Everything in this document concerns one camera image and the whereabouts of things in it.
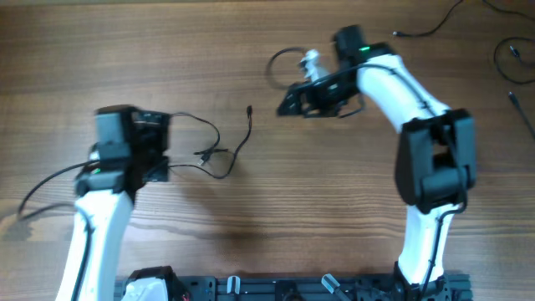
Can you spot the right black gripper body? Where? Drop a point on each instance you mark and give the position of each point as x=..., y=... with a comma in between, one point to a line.
x=323, y=98

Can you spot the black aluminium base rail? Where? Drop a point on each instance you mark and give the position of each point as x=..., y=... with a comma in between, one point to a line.
x=292, y=288

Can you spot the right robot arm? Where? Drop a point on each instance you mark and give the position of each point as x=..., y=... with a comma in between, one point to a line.
x=435, y=164

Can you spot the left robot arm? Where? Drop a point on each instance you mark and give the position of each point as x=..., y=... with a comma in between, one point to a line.
x=129, y=152

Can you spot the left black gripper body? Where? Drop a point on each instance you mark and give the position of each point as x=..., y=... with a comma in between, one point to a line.
x=152, y=144

